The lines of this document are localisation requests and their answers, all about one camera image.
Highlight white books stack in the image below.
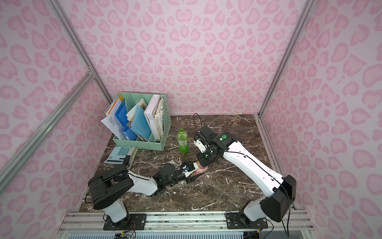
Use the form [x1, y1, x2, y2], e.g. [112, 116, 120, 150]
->
[144, 95, 163, 141]

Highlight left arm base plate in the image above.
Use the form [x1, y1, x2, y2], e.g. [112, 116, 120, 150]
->
[103, 214, 147, 231]

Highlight light blue folder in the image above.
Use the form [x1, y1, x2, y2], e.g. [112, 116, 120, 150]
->
[131, 106, 151, 141]

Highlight white paper sheets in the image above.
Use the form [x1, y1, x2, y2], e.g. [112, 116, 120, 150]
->
[101, 97, 125, 139]

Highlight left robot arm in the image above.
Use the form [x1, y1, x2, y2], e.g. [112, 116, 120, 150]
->
[86, 162, 199, 231]

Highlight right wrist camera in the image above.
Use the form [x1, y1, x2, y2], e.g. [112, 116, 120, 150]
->
[194, 139, 206, 153]

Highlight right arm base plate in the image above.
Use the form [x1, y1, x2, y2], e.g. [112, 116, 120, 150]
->
[224, 211, 268, 231]

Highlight green plastic file crate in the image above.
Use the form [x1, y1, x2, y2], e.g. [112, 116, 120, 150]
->
[112, 92, 171, 151]

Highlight aluminium mounting rail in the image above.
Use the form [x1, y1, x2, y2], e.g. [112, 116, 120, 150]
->
[58, 210, 313, 234]

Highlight pink drink bottle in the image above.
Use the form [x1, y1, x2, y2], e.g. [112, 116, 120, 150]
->
[192, 162, 208, 176]

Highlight calculator with handset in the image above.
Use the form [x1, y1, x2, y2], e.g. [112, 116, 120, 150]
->
[104, 146, 138, 169]

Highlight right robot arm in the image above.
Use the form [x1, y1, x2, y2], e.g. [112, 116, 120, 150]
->
[194, 126, 296, 223]

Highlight green soda bottle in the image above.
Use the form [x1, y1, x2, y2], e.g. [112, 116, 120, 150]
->
[177, 128, 189, 154]

